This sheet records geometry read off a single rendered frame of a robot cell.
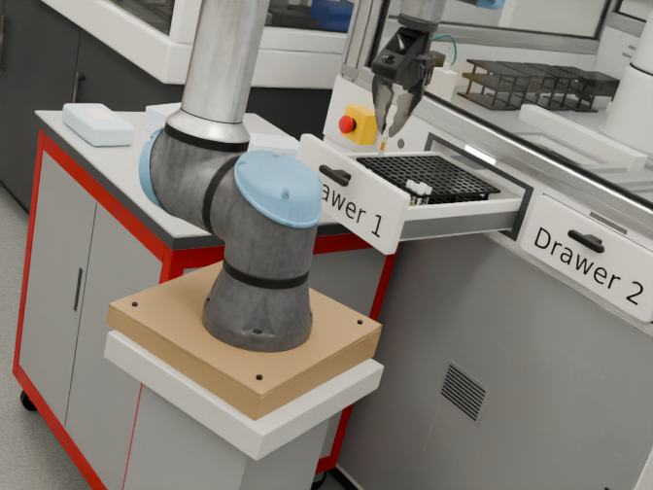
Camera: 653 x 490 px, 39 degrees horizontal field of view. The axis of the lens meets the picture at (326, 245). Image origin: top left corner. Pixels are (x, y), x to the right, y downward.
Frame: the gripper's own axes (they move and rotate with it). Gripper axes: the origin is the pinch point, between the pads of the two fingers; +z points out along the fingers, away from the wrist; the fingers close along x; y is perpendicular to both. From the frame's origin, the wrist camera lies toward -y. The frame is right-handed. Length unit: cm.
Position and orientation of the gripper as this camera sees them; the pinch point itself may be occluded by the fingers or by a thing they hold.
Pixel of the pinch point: (386, 129)
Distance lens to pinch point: 167.1
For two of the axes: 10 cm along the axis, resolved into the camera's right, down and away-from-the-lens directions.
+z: -2.2, 8.9, 4.0
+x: -8.8, -3.5, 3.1
